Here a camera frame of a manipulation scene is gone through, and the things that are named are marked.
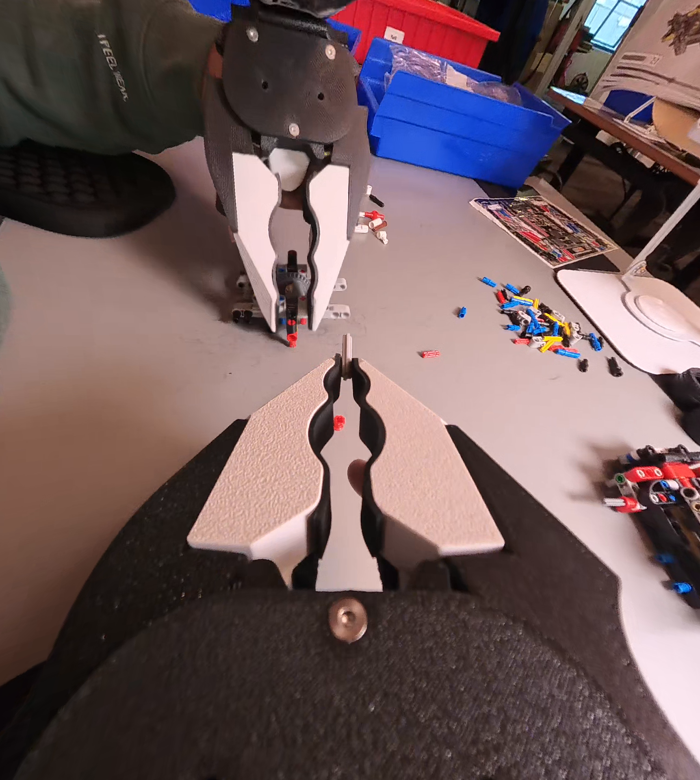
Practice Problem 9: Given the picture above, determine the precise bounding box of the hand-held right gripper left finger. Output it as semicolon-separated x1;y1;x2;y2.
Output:
187;356;343;589

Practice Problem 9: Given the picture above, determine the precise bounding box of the pile of small lego pins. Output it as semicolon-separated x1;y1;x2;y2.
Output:
481;277;605;357

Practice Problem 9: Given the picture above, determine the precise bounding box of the white stand with flat base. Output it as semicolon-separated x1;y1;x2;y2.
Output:
556;24;700;375

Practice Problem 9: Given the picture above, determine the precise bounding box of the small blue storage bin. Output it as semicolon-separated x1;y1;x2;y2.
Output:
357;35;504;92

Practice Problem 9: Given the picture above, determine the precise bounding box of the grey lego gearbox assembly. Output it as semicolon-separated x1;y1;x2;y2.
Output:
231;249;351;349

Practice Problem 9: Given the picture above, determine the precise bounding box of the cluster of white red lego pieces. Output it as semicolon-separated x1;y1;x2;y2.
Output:
355;193;391;246

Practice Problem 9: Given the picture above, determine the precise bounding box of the red storage bin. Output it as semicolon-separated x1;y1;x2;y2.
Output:
330;0;502;69

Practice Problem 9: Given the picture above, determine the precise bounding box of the white instruction booklet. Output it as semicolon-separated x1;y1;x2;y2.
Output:
590;0;700;119

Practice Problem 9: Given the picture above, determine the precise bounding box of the brown wooden table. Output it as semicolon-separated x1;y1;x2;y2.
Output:
546;85;700;211

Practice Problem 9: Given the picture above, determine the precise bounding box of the window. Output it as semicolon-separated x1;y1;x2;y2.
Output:
584;0;649;50

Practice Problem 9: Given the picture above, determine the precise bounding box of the large blue storage bin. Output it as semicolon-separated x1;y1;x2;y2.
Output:
367;69;572;191

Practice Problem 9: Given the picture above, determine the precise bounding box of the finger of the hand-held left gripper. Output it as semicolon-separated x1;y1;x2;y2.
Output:
231;151;284;335
304;162;352;332

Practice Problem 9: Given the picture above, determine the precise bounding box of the partly built lego car chassis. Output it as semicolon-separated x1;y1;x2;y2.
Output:
602;444;700;639

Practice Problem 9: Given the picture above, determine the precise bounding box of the printed sticker sheet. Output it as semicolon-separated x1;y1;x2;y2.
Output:
469;195;620;270

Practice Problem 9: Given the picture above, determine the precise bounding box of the clear plastic bag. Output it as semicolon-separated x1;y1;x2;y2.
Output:
386;44;524;106

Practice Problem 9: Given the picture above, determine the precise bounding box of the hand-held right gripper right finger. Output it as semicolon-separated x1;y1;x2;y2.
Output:
350;356;506;590

